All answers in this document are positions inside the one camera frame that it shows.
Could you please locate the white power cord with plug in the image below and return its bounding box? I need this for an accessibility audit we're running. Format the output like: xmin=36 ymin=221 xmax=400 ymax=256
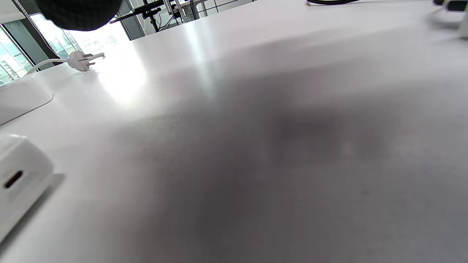
xmin=26 ymin=51 xmax=106 ymax=75

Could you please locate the black metal stand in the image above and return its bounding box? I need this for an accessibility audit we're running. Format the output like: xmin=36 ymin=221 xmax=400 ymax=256
xmin=109 ymin=0 xmax=172 ymax=33

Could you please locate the silver aluminium frame post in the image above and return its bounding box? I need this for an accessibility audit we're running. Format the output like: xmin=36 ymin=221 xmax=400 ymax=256
xmin=163 ymin=0 xmax=200 ymax=24

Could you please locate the dark window pillar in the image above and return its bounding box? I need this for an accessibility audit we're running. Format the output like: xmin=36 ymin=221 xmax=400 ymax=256
xmin=11 ymin=0 xmax=63 ymax=67
xmin=120 ymin=13 xmax=146 ymax=41

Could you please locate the white power strip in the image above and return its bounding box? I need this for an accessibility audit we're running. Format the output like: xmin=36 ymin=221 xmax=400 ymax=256
xmin=0 ymin=73 xmax=54 ymax=126

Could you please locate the person's right hand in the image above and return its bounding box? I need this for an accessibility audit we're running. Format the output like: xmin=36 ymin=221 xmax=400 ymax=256
xmin=35 ymin=0 xmax=123 ymax=31

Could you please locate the white battery pack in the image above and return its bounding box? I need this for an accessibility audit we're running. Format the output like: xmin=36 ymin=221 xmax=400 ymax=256
xmin=0 ymin=134 xmax=54 ymax=243

